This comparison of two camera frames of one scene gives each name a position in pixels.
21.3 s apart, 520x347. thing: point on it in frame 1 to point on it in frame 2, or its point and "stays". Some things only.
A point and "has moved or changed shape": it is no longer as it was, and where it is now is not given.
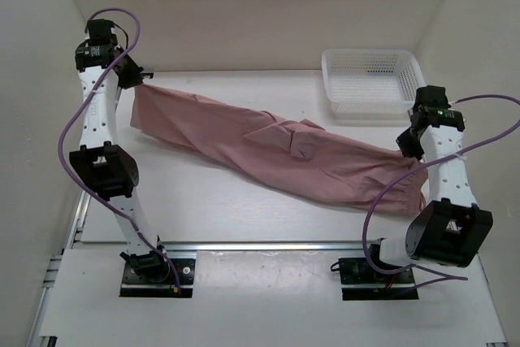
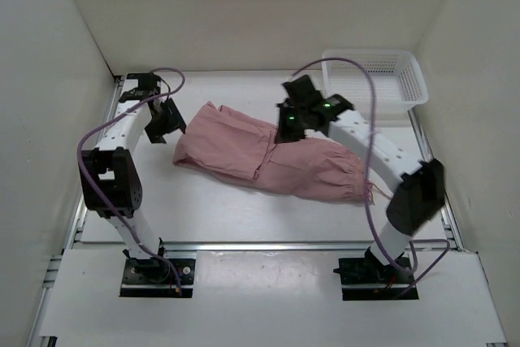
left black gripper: x=133 y=77 to x=156 y=134
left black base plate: x=134 y=284 stays
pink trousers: x=296 y=154 has moved or changed shape
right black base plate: x=361 y=283 stays
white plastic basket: x=371 y=84 stays
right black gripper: x=408 y=149 to x=283 y=135
